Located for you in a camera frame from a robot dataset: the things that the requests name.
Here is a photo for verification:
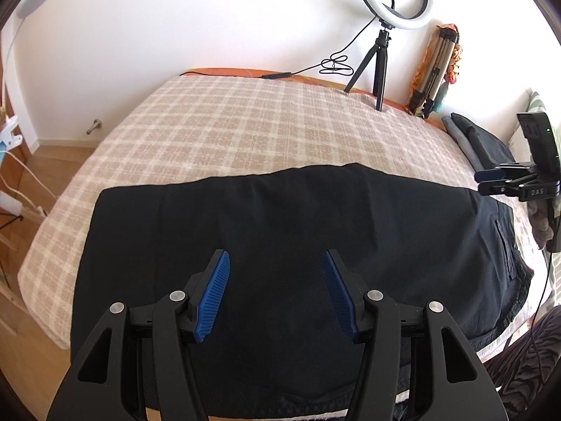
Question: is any person's right hand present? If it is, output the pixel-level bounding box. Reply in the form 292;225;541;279
528;202;555;252

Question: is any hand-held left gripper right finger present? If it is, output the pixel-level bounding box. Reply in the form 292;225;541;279
323;249;506;421

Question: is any white clip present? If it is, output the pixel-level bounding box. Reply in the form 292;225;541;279
0;115;22;155

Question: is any black ring light cable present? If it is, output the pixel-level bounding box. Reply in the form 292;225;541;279
262;13;382;80

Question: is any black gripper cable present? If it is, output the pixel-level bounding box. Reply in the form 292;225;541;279
531;249;554;332

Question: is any folded silver tripod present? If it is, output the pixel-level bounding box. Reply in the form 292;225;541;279
407;26;459;119

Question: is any beige plaid blanket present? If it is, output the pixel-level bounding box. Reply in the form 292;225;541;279
18;70;561;421

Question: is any zebra patterned cloth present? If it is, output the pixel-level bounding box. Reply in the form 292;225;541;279
482;302;561;421

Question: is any green striped pillow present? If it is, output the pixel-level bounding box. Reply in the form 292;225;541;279
508;90;550;163

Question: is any folded black pants red label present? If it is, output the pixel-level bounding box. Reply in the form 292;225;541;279
451;113;517;172

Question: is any black mini tripod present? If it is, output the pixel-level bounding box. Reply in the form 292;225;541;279
344;20;397;112

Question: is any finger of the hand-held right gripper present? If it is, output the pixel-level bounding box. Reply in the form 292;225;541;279
478;178;529;198
474;162;533;183

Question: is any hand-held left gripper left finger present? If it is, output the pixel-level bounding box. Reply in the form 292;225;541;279
46;249;231;421

